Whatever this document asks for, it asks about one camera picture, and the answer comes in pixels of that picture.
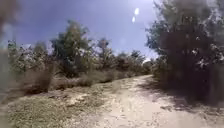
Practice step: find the large dark tree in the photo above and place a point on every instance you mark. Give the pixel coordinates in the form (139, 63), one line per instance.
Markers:
(190, 46)

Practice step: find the row of trees and bushes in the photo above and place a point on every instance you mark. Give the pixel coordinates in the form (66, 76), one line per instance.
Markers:
(73, 50)

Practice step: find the dry grass verge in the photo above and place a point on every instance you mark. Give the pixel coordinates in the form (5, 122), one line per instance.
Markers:
(50, 106)

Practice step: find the pale dirt path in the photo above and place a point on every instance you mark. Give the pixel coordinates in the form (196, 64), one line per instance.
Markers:
(133, 110)

